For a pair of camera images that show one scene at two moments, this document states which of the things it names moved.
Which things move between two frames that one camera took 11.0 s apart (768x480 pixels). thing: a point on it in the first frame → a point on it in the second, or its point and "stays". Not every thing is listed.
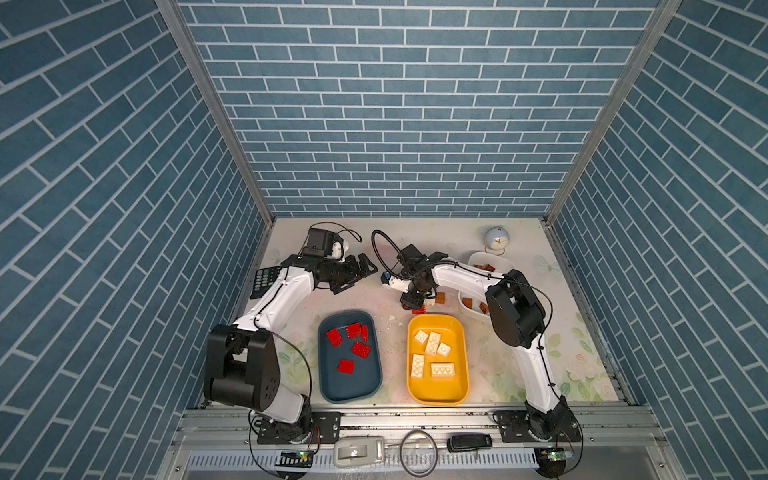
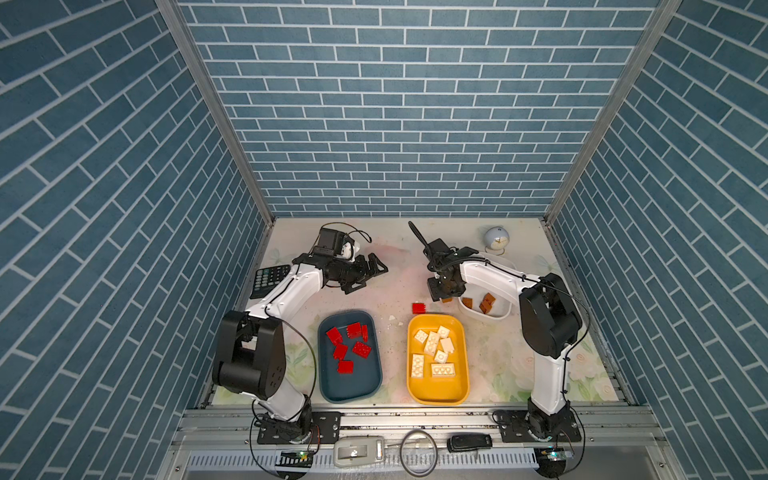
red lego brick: (361, 349) stays
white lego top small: (421, 336) stays
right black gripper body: (414, 295) → (438, 287)
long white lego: (443, 369) stays
